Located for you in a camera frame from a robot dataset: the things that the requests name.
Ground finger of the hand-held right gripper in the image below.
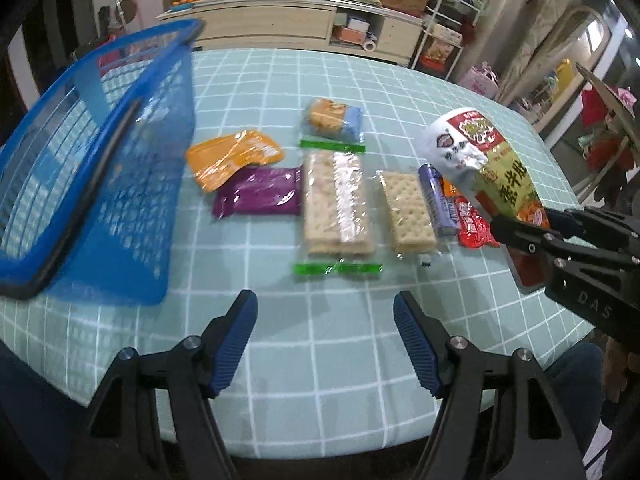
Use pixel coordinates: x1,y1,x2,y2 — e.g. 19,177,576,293
490,214,567,264
542,208,591,241

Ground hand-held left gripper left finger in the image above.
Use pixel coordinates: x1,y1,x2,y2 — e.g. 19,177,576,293
75,289,259,480

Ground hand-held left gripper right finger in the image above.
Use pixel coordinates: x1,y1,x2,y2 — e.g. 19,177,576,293
393,290,586,480

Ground red cartoon snack packet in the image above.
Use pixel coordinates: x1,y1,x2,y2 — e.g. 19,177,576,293
451,195,502,251

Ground large white red green bag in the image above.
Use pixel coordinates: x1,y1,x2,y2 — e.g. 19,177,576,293
424,107,552,295

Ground blue candy tube packet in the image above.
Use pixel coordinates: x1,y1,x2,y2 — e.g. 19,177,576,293
418,163,459,237

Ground small clear cracker pack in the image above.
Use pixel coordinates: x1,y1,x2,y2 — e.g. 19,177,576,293
376,170,439,262

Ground long cracker pack green ends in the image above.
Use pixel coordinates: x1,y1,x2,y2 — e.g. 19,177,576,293
293,139,384,279

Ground blue plastic basket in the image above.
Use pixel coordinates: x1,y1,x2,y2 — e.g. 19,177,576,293
0,19,207,307

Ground green checked tablecloth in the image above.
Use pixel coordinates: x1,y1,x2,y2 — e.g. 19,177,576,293
0,47,608,461

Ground person's jeans leg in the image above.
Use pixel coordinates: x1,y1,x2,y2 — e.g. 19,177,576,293
544,342,607,413

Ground red cloth item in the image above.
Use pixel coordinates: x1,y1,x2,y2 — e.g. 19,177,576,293
580,86,637,173

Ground purple snack packet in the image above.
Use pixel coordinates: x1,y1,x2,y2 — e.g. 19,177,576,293
212,166,303,219

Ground pink bag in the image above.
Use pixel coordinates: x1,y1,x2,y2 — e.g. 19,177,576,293
459,60,501,102

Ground blue-wrapped sandwich cracker packet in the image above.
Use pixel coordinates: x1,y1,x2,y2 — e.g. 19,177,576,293
303,99,364,144

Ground white metal rack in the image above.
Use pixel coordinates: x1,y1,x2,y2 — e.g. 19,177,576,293
410,0,489,82

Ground cream tv cabinet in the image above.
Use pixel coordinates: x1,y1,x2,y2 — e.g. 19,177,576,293
156,0,427,67

